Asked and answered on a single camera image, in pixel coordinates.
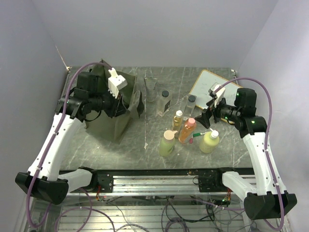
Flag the olive canvas bag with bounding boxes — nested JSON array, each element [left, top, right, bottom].
[[85, 70, 144, 144]]

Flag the clear bottle with black label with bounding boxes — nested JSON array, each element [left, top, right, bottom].
[[156, 90, 172, 116]]

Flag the amber bottle white cap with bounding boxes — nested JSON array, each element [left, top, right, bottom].
[[171, 110, 183, 138]]

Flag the clear tube with dark label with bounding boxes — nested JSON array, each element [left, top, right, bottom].
[[144, 77, 157, 102]]

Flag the small clear bottle grey cap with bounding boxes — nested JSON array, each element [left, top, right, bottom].
[[183, 95, 197, 121]]

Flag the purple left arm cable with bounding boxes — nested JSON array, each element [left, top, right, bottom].
[[26, 61, 114, 229]]

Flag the small whiteboard yellow frame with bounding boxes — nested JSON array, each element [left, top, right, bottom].
[[189, 70, 241, 109]]

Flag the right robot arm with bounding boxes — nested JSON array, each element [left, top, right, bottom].
[[195, 85, 297, 220]]

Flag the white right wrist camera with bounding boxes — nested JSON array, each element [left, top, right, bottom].
[[209, 82, 225, 108]]

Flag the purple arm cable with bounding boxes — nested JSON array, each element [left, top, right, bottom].
[[26, 61, 114, 229], [214, 77, 285, 230]]

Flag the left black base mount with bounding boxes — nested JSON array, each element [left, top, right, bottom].
[[78, 167, 114, 193]]

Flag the yellow pump bottle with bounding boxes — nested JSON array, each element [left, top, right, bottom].
[[199, 129, 220, 154]]

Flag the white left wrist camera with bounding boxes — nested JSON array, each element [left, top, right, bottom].
[[108, 68, 127, 99]]

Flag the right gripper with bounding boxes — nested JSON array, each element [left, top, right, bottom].
[[195, 94, 241, 128]]

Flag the aluminium rail frame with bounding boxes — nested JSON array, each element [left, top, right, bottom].
[[65, 174, 261, 197]]

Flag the green marker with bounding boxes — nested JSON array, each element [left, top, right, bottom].
[[193, 132, 206, 137]]

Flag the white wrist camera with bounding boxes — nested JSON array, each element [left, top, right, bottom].
[[209, 82, 225, 108], [108, 68, 127, 99]]

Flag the orange bottle pink cap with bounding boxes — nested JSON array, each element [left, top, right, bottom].
[[179, 118, 197, 144]]

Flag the loose cables under table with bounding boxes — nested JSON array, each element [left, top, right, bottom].
[[54, 193, 244, 232]]

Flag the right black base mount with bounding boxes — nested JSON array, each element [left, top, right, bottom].
[[193, 167, 236, 192]]

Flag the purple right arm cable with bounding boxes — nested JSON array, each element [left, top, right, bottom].
[[214, 77, 285, 230]]

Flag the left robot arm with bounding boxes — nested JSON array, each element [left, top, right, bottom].
[[15, 69, 127, 205]]

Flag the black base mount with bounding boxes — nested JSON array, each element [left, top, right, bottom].
[[193, 167, 236, 192], [78, 167, 114, 193]]

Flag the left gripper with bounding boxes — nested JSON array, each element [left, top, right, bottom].
[[89, 86, 129, 118]]

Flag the green bottle beige cap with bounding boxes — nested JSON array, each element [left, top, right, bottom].
[[159, 130, 176, 157]]

